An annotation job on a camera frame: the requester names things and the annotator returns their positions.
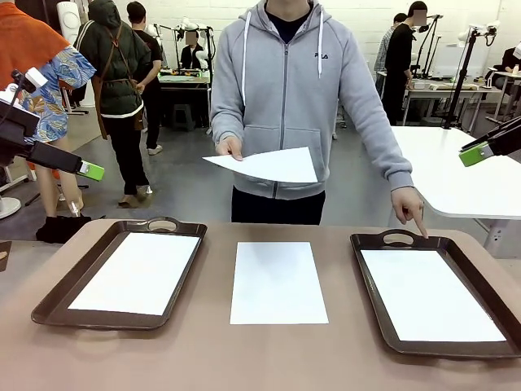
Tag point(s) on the white tower fan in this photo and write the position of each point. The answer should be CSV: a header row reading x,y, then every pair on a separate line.
x,y
69,20

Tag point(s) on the seated person in black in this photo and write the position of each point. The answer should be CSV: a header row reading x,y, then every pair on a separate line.
x,y
191,55

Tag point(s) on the white robot on stand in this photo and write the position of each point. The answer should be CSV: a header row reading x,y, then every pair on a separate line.
x,y
480,30

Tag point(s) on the white A4 paper sheet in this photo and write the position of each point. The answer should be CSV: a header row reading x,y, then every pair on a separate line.
x,y
427,297
281,167
134,273

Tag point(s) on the mannequin in floral clothes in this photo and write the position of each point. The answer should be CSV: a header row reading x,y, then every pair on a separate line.
x,y
24,40

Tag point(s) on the white table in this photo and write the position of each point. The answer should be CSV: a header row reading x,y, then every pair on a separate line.
x,y
447,171

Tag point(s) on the person in plaid shirt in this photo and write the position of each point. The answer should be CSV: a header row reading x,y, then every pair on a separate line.
x,y
382,57

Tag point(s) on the black pole stand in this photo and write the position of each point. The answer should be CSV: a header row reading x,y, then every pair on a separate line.
x,y
208,45

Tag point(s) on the person's left hand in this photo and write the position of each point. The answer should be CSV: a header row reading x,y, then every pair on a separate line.
x,y
407,201

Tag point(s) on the person's right forearm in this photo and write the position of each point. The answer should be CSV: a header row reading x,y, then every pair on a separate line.
x,y
226,128

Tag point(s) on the person in black t-shirt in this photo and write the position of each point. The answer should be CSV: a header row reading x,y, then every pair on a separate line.
x,y
154,45

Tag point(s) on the person's right hand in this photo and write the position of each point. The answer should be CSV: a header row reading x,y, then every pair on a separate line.
x,y
230,146

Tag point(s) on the white round stand base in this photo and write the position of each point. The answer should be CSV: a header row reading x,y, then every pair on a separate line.
x,y
8,207

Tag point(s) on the black bag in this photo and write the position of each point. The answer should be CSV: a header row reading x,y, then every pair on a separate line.
x,y
61,230

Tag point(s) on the standing person in black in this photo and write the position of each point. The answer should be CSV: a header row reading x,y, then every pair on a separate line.
x,y
401,61

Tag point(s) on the person in grey hoodie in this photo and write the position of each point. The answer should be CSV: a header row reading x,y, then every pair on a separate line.
x,y
285,102

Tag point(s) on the black tripod stand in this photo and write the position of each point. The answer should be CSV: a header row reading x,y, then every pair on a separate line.
x,y
460,81

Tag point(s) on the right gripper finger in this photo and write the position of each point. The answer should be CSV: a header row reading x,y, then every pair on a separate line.
x,y
500,130
474,156

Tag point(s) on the brown flat board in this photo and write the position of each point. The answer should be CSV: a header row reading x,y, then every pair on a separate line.
x,y
5,256

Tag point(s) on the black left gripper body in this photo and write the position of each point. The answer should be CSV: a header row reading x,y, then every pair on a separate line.
x,y
16,134

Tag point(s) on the person in green jacket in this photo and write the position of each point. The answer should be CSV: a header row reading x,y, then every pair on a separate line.
x,y
114,61

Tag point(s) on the seated person at desk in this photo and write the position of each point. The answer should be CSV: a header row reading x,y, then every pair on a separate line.
x,y
510,61

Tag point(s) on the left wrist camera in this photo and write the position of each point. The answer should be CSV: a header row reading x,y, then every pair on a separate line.
x,y
32,79

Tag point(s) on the desk with wooden items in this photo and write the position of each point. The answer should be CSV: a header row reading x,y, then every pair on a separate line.
x,y
447,90

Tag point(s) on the white A4 paper stack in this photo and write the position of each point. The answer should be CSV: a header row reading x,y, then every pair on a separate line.
x,y
278,285

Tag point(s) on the desk with green items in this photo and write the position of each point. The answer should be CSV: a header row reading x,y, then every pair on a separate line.
x,y
183,79

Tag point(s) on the black stool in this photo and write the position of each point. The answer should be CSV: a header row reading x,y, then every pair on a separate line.
x,y
183,112

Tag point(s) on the person's left forearm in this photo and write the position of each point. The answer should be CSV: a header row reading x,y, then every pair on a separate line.
x,y
392,163

